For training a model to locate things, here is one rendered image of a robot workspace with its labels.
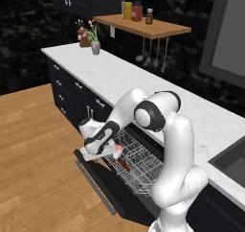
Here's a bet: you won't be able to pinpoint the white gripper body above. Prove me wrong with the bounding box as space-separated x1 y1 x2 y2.
79 145 118 163

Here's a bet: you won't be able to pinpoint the dark red bowl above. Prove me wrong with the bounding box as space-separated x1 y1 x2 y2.
117 156 131 174

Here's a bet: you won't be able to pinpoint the black dishwasher door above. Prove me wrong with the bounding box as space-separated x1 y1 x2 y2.
73 148 162 227

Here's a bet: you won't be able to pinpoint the dark base cabinet run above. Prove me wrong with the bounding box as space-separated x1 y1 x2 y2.
45 57 113 130

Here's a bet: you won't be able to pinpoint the hanging silver spoon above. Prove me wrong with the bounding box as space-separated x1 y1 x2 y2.
153 37 161 68
143 36 154 68

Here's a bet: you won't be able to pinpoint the hanging silver ladle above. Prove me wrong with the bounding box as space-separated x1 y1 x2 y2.
135 36 145 63

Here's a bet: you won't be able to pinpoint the grey vase with pink flowers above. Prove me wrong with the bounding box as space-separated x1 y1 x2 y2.
87 19 101 56

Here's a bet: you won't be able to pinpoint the brown pot with pink flowers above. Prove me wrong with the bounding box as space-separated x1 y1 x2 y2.
76 18 93 49

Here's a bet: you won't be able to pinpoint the hanging silver spatula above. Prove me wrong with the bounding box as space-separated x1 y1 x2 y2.
160 36 170 74

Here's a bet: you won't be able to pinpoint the dark sink basin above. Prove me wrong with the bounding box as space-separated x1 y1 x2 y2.
207 134 245 191

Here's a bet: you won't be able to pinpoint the dark sink cabinet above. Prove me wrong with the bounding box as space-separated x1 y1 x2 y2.
186 182 245 232

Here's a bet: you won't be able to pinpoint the small brown bottle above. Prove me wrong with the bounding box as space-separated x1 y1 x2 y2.
145 8 154 26

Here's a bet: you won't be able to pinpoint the yellow bottle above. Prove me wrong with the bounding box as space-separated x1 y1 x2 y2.
122 0 133 20

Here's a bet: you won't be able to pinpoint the red jar with black lid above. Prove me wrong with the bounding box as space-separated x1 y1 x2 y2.
130 0 144 22

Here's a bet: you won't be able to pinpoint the grey framed window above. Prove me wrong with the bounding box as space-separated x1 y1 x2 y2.
198 0 245 90

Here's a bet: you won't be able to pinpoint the grey dishwasher door handle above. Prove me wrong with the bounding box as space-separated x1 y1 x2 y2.
75 160 117 217

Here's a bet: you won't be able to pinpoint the silver cupboard door handles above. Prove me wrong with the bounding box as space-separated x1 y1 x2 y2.
85 104 96 120

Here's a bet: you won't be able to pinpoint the wire dishwasher rack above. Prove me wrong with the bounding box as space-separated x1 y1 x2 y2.
104 128 165 197

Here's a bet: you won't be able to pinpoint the wooden wall shelf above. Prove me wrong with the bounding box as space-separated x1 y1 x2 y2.
92 13 192 40

